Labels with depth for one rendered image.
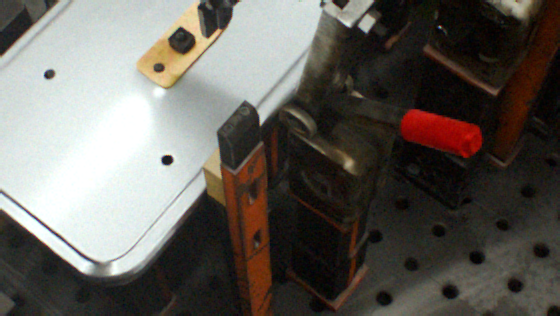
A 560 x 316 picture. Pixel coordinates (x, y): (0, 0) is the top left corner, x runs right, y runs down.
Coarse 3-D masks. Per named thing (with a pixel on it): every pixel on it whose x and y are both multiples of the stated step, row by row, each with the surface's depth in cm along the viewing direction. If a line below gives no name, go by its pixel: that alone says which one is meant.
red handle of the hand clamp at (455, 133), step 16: (336, 96) 73; (352, 96) 72; (336, 112) 72; (352, 112) 71; (368, 112) 70; (384, 112) 69; (400, 112) 68; (416, 112) 67; (384, 128) 69; (400, 128) 67; (416, 128) 66; (432, 128) 65; (448, 128) 64; (464, 128) 64; (432, 144) 65; (448, 144) 64; (464, 144) 64; (480, 144) 64
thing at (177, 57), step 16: (192, 16) 85; (176, 32) 83; (192, 32) 84; (160, 48) 84; (176, 48) 83; (192, 48) 84; (144, 64) 83; (176, 64) 83; (192, 64) 83; (160, 80) 82; (176, 80) 82
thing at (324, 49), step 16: (336, 0) 61; (352, 0) 60; (368, 0) 60; (320, 16) 61; (336, 16) 60; (352, 16) 60; (368, 16) 60; (320, 32) 62; (336, 32) 61; (352, 32) 61; (368, 32) 61; (384, 32) 61; (320, 48) 64; (336, 48) 62; (352, 48) 65; (304, 64) 67; (320, 64) 66; (336, 64) 64; (352, 64) 70; (304, 80) 69; (320, 80) 67; (336, 80) 69; (304, 96) 71; (320, 96) 69; (320, 112) 73
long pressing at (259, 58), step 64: (64, 0) 86; (128, 0) 86; (192, 0) 86; (256, 0) 86; (320, 0) 86; (0, 64) 84; (64, 64) 83; (128, 64) 83; (256, 64) 83; (0, 128) 81; (64, 128) 81; (128, 128) 81; (192, 128) 81; (0, 192) 79; (64, 192) 78; (128, 192) 78; (192, 192) 78; (64, 256) 76; (128, 256) 76
